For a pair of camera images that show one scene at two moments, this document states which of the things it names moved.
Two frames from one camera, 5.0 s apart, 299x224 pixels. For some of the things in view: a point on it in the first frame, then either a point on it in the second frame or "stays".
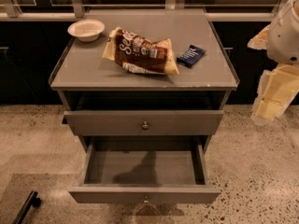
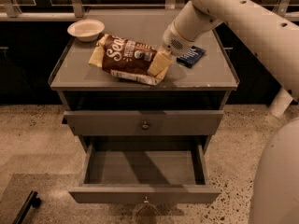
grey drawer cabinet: (144, 80) stays
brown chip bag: (137, 54) -> (126, 59)
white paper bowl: (87, 30) stays
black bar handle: (33, 201) stays
